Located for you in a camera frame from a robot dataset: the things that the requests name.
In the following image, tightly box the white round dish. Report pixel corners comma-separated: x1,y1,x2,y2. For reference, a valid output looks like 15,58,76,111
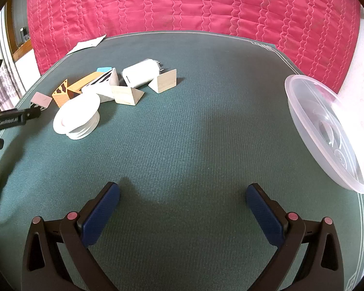
53,93,101,140

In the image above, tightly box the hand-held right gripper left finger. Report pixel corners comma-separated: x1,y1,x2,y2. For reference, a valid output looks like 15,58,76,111
21,182,122,291

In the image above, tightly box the clear plastic bowl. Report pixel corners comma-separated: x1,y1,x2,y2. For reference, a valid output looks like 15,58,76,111
284,74,364,194

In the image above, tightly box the wooden rectangular block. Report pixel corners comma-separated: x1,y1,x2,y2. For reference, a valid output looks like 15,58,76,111
148,69,177,94

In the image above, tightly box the white striped triangular block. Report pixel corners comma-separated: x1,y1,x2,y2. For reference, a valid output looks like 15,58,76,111
81,67,119,103

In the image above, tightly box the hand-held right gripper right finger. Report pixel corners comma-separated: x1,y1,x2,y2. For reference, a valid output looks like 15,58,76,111
246,183,345,291

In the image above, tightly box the wooden triangular block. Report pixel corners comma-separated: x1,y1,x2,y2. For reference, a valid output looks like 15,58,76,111
111,85,145,106

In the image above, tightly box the red quilted blanket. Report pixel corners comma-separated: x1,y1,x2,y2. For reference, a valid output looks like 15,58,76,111
26,0,363,94

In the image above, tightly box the green mat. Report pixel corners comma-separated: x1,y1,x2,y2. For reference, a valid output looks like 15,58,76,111
0,30,364,291

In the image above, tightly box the white charger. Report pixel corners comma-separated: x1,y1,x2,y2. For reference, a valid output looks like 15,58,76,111
121,59,166,88

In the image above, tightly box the orange striped block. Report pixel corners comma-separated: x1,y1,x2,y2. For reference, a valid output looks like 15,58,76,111
51,79,71,108
67,71,100,99

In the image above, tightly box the white paper tag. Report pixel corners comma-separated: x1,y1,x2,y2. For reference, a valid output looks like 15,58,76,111
66,34,107,56

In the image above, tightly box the pink-topped striped cube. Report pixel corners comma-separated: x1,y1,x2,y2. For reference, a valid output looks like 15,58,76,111
30,92,53,110

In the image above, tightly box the wooden furniture frame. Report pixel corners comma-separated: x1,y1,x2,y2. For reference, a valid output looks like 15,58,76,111
4,1,34,64

